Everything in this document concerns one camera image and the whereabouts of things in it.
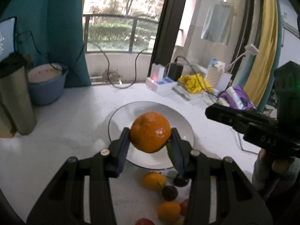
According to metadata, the dark cherry fruit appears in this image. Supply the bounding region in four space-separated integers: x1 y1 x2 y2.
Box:
162 185 178 202

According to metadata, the orange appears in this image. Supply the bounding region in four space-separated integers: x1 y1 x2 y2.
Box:
141 172 166 191
157 202 181 224

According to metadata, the red tomato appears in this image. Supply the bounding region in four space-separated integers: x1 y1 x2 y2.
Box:
135 218 155 225
179 200 189 216

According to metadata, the large orange mandarin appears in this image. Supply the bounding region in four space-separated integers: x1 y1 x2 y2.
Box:
130 111 171 153

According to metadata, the yellow curtain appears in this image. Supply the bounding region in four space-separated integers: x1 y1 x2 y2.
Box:
244 0 278 106

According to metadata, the purple pouch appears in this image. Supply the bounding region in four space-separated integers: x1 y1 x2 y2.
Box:
218 85 255 110

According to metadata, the white desk lamp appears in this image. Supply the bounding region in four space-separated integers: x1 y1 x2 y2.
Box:
224 43 259 72

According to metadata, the white woven basket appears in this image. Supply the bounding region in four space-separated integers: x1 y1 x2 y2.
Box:
205 58 232 92

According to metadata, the yellow cloth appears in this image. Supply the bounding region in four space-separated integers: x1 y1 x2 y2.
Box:
177 74 212 94

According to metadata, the hanging light blue towel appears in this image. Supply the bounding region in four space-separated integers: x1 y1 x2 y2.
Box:
201 4 234 45

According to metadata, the white plate dark rim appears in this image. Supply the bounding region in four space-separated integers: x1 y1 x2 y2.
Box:
108 101 195 170

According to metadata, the black power adapter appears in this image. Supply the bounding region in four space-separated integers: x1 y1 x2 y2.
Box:
167 63 184 81

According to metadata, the steel thermos cup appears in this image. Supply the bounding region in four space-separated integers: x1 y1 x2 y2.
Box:
1 52 37 136

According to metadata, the white power strip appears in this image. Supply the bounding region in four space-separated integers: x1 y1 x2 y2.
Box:
145 64 177 95

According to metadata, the blue plastic basin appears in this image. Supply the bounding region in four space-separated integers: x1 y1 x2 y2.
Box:
27 63 69 106

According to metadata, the tablet screen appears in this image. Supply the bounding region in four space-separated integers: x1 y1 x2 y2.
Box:
0 17 17 61

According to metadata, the teal curtain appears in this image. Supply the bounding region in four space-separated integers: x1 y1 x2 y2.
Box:
1 0 91 88

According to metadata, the black cable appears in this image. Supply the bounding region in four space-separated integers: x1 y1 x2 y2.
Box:
16 30 153 89

